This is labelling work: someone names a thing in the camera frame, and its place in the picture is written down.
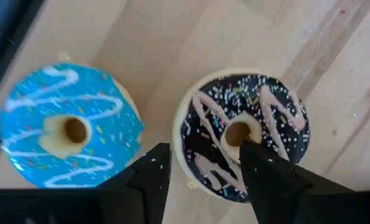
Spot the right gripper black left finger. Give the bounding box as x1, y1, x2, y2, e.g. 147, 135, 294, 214
97, 142, 173, 224

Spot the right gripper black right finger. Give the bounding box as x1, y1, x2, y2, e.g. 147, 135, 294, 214
239, 141, 354, 224

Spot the chocolate frosted sprinkled donut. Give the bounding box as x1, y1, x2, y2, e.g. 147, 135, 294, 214
172, 68, 311, 203

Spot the blue frosted donut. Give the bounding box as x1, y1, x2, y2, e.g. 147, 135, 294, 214
0, 62, 145, 190

